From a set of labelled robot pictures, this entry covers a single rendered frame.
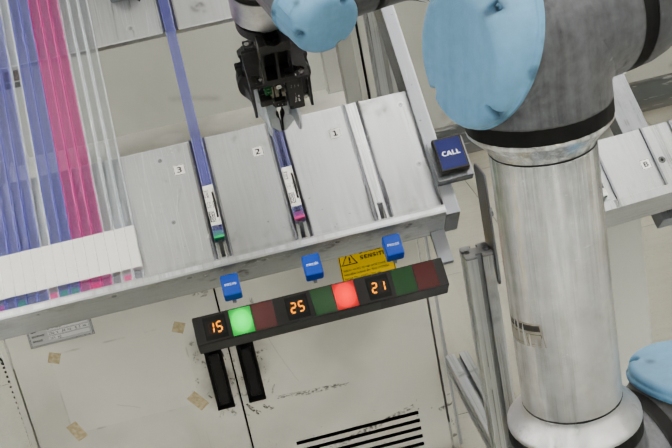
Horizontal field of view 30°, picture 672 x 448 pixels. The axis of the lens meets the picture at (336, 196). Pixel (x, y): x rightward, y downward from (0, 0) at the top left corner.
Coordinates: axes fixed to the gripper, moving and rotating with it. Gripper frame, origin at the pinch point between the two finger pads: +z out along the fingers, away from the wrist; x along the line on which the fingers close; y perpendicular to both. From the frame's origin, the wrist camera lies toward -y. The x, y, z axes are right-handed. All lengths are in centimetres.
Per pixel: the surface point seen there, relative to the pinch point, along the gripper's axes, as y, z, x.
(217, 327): 15.1, 19.9, -14.0
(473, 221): -87, 150, 55
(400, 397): 3, 72, 12
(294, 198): 1.7, 14.2, 0.0
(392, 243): 11.1, 16.6, 10.9
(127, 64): -153, 130, -26
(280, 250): 9.0, 15.1, -3.6
